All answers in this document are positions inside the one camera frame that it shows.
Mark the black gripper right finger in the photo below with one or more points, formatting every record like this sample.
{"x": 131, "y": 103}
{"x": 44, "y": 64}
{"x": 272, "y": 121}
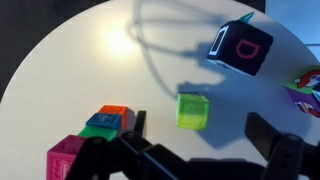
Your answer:
{"x": 276, "y": 146}

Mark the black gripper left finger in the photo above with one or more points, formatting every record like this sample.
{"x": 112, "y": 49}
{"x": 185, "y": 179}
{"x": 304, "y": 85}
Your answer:
{"x": 133, "y": 156}

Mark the yellow plastic cube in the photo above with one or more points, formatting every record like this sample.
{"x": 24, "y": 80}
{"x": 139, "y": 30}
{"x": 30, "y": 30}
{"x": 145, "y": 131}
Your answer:
{"x": 192, "y": 111}

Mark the green plastic cube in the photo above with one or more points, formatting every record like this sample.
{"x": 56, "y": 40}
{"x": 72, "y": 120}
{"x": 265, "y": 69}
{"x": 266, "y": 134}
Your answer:
{"x": 96, "y": 132}

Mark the blue plastic cube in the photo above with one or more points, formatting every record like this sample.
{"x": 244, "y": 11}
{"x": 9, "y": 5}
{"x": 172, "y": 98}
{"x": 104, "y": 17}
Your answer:
{"x": 104, "y": 120}

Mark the orange plastic cube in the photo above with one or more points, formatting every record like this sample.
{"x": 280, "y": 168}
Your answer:
{"x": 116, "y": 110}

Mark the colourful checkered soft cube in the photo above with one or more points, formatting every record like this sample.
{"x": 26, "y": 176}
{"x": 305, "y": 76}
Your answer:
{"x": 305, "y": 91}

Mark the magenta plastic cube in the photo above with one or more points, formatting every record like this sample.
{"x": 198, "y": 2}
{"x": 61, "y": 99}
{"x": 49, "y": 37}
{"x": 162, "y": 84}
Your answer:
{"x": 61, "y": 156}

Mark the black soft cube letter D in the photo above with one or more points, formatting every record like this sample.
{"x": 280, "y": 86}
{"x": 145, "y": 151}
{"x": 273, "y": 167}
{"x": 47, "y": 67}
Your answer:
{"x": 241, "y": 48}

